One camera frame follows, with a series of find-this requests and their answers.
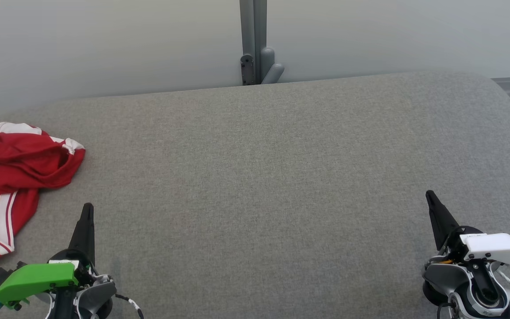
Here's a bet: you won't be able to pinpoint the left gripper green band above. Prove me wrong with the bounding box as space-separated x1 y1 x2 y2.
0 203 95 311

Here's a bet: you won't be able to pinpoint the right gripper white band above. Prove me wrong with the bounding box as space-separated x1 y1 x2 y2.
425 191 510 266

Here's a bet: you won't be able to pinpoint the red shorts with white band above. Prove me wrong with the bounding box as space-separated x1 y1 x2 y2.
0 122 86 197

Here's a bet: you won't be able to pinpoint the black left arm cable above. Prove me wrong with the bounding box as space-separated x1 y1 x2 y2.
114 293 145 319

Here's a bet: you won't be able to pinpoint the grey rounded post foot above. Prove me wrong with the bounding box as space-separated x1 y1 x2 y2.
260 47 285 85

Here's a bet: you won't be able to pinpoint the dark grey post bracket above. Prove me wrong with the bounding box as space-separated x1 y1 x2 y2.
240 54 255 86

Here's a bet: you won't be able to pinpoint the grey partition post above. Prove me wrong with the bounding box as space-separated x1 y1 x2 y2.
240 0 267 86

